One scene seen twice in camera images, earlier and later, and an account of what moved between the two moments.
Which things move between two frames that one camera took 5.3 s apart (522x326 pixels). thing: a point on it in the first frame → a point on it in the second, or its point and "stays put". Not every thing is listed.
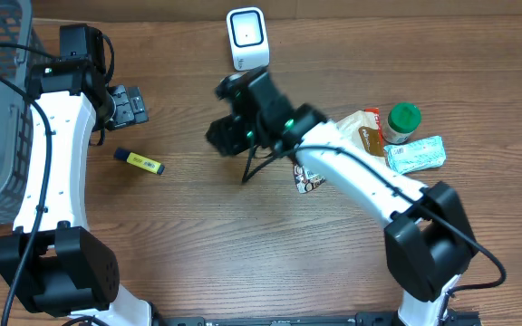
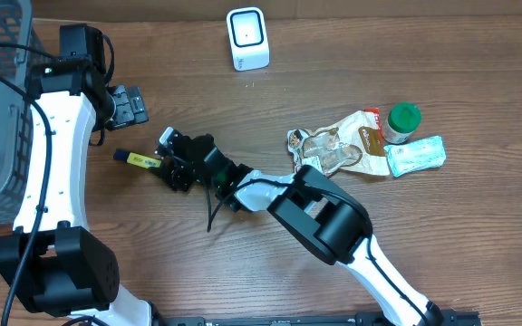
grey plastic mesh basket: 9,52 stays put
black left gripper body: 128,107 stays put
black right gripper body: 226,134 → 176,159
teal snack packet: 416,155 stays put
